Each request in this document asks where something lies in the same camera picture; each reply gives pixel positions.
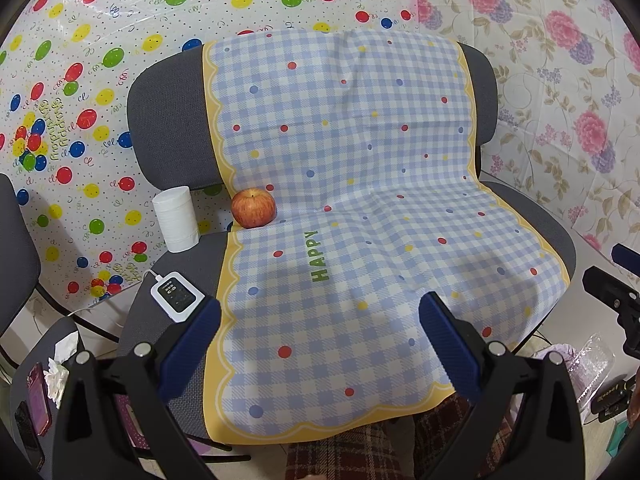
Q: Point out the person's plaid pants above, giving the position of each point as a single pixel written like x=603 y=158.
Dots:
x=350 y=455

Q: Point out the pink trash bag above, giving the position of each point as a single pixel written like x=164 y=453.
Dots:
x=571 y=355

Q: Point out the grey office chair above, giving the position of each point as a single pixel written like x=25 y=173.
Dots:
x=170 y=125

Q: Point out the person's right forearm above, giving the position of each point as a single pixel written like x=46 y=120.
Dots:
x=634 y=402

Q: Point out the clear plastic bag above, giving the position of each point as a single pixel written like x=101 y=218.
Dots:
x=595 y=365

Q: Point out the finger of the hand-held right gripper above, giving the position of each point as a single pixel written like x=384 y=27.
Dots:
x=627 y=256
x=607 y=287

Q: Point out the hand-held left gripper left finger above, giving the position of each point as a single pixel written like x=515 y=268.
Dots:
x=192 y=345

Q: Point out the white device with black screen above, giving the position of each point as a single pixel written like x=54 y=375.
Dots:
x=175 y=296

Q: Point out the black phone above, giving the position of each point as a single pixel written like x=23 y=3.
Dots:
x=25 y=435

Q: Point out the red apple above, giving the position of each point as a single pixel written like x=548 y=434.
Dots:
x=252 y=209

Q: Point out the blue checkered dotted cloth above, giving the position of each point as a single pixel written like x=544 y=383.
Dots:
x=350 y=135

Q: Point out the white toilet paper roll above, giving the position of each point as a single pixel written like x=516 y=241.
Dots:
x=175 y=220

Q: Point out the pink dotted pouch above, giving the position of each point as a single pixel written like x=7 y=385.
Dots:
x=132 y=430

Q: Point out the pink phone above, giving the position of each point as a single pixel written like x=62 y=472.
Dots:
x=40 y=400

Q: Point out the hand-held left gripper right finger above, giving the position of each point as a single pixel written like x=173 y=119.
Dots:
x=450 y=347

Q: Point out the teal box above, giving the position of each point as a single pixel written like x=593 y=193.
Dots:
x=620 y=440

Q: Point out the floral print plastic sheet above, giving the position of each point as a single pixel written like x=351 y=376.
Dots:
x=550 y=85

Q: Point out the balloon print plastic sheet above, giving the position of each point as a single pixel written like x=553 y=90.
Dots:
x=75 y=35

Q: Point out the black camera device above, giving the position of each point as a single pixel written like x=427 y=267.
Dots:
x=612 y=400

